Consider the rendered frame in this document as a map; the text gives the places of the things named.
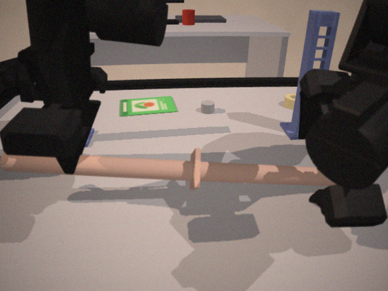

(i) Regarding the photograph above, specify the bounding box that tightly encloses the long tan rail with center flange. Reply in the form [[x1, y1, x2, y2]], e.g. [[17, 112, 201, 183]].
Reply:
[[1, 148, 336, 190]]

